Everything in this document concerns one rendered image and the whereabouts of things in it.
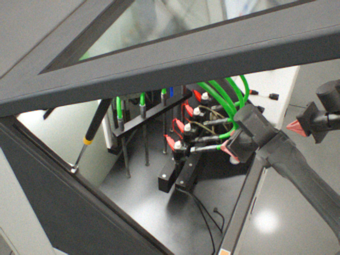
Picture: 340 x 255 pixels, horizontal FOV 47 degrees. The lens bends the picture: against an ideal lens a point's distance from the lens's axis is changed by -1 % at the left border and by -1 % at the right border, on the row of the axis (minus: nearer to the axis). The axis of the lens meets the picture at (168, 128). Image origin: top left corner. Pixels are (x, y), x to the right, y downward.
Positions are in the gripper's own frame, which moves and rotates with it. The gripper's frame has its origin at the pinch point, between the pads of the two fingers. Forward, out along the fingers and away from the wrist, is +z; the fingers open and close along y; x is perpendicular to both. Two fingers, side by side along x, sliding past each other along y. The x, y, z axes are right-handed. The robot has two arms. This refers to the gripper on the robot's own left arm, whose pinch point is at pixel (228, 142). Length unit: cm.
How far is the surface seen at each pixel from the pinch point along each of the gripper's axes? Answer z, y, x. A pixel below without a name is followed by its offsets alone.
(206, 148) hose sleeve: 7.3, 3.2, -0.8
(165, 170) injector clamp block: 27.7, 11.0, 1.1
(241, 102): 4.6, -14.7, -2.0
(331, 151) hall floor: 96, -99, 111
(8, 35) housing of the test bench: 10, 20, -61
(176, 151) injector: 16.6, 7.3, -4.3
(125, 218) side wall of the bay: 0.1, 34.9, -9.4
